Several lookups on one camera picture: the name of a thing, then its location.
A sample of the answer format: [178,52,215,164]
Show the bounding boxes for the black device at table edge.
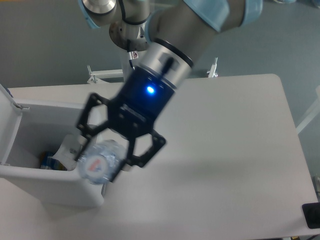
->
[302,202,320,229]

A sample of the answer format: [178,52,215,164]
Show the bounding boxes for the white plastic trash can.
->
[0,87,104,208]

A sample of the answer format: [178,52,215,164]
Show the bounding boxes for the white frame at right edge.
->
[296,85,320,135]

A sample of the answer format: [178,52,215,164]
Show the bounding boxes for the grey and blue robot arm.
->
[76,0,263,185]

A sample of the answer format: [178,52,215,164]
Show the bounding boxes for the crushed clear plastic bottle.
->
[77,139,126,185]

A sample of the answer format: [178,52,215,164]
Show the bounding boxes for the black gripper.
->
[74,67,175,183]

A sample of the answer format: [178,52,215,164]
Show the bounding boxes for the black cable on pedestal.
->
[126,39,137,72]

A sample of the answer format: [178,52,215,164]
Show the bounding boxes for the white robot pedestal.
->
[86,21,220,85]

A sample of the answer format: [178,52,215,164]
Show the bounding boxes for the white paper carton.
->
[52,134,83,171]

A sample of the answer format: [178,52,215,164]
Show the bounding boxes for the blue yellow snack wrapper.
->
[40,151,67,171]

